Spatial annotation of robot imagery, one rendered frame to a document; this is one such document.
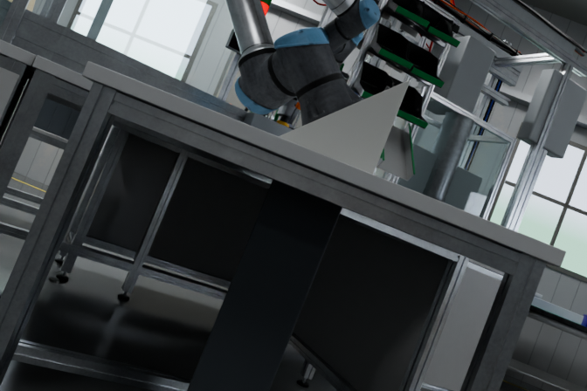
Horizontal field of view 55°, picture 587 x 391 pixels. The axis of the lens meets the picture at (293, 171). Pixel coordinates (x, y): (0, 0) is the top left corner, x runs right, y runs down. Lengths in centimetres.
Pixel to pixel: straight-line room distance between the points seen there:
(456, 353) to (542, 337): 315
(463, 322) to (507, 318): 210
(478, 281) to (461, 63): 115
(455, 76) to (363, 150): 204
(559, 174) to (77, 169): 556
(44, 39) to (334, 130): 82
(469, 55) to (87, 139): 241
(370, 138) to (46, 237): 63
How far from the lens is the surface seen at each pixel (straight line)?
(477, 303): 319
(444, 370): 319
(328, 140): 110
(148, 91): 104
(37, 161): 638
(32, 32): 159
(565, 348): 640
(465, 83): 315
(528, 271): 108
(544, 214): 617
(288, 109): 187
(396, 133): 219
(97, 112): 108
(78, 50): 157
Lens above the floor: 76
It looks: 3 degrees up
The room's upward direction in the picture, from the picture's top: 22 degrees clockwise
